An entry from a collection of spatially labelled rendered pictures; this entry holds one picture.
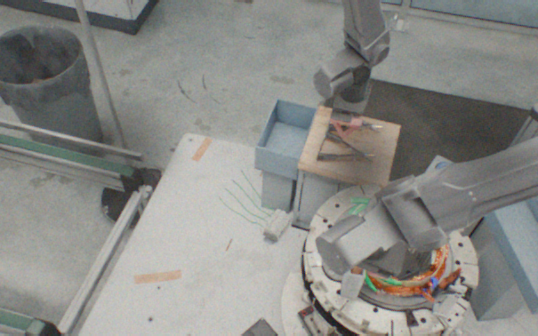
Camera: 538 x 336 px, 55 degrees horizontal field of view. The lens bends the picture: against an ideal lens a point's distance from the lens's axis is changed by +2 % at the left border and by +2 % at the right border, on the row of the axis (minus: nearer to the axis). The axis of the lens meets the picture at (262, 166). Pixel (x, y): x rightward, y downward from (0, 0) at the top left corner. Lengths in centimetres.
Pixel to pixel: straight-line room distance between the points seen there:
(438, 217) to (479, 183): 6
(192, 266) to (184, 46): 199
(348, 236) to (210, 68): 241
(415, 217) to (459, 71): 259
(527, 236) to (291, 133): 58
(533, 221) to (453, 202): 68
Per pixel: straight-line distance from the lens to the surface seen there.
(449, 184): 57
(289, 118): 130
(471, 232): 156
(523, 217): 124
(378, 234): 64
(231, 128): 262
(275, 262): 132
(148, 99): 282
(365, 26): 94
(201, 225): 137
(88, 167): 158
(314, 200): 125
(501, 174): 54
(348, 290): 92
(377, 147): 119
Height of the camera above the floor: 195
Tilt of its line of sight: 53 degrees down
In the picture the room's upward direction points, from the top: 2 degrees clockwise
